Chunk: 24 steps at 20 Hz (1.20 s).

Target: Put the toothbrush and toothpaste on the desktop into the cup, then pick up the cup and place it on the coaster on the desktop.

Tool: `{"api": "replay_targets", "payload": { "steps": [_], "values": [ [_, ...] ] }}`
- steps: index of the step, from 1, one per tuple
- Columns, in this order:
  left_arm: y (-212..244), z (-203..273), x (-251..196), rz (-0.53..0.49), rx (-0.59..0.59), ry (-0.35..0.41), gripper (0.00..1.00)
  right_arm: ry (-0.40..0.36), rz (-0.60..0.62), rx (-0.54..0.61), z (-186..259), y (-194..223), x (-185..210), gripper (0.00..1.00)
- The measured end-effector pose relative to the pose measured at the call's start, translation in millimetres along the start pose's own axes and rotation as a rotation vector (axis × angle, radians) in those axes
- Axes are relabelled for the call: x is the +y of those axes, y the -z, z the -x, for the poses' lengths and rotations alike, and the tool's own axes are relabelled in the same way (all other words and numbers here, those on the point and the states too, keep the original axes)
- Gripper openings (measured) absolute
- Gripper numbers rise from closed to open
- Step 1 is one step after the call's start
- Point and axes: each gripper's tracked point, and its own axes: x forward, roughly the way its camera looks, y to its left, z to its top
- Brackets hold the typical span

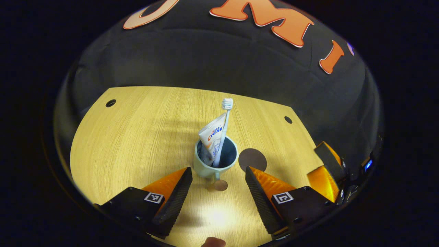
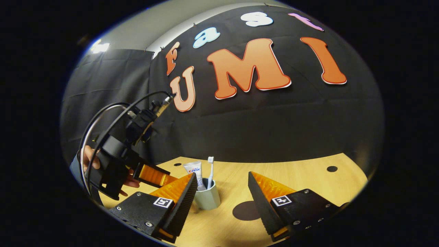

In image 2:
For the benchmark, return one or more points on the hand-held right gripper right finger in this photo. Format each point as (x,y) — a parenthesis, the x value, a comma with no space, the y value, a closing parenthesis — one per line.
(262,206)

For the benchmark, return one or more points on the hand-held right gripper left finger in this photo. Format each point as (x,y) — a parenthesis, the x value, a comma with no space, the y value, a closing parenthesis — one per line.
(181,206)

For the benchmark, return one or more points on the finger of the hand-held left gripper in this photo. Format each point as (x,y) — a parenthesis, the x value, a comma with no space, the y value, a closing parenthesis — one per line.
(151,173)

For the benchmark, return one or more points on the dark brown round coaster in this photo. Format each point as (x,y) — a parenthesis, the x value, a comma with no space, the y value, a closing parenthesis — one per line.
(245,211)

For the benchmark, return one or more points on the white toothpaste tube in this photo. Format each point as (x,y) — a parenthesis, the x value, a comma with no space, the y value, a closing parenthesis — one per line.
(195,169)

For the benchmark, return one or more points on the white toothbrush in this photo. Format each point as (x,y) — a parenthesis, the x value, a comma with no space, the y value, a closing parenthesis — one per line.
(210,171)

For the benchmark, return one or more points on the wooden desktop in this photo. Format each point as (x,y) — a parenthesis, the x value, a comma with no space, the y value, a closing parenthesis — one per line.
(308,181)

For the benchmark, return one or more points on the plain black curtain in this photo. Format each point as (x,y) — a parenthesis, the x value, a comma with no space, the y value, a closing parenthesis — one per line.
(103,85)

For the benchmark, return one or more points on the black backdrop cloth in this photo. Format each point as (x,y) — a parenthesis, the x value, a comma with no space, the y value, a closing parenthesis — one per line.
(274,120)

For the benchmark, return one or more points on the ceiling light panel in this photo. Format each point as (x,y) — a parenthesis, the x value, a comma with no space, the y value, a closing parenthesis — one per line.
(100,47)

